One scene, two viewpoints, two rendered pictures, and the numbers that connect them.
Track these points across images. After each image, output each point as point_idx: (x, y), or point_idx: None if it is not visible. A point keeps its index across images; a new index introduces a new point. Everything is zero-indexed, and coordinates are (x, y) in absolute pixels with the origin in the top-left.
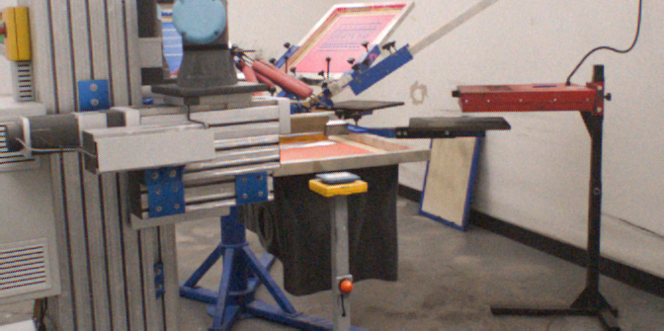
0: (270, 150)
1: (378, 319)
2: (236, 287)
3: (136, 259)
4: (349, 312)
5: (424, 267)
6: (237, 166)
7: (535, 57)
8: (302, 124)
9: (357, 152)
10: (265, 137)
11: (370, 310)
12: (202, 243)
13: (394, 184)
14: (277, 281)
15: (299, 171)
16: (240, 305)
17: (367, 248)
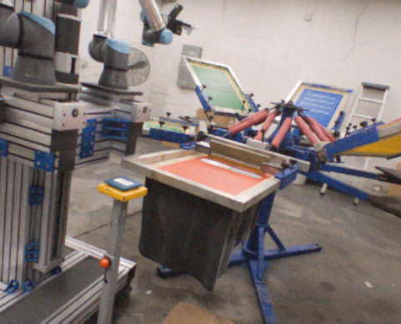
0: (45, 137)
1: (308, 323)
2: (250, 247)
3: (20, 177)
4: (110, 283)
5: None
6: (29, 140)
7: None
8: (247, 157)
9: (235, 186)
10: (42, 126)
11: (314, 314)
12: (300, 222)
13: (224, 218)
14: (298, 261)
15: (142, 173)
16: (246, 258)
17: (197, 255)
